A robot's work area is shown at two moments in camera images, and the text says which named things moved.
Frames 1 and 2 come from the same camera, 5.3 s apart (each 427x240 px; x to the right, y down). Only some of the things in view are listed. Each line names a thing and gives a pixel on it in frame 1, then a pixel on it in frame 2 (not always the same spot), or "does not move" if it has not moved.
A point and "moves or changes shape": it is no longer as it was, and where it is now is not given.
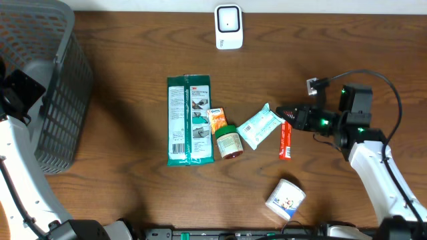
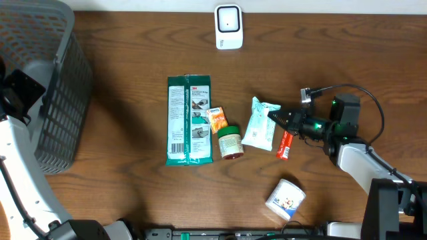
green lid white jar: (229, 142) does not move
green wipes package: (189, 137) does not move
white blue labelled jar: (285, 199) does not move
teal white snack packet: (259, 126) moves or changes shape
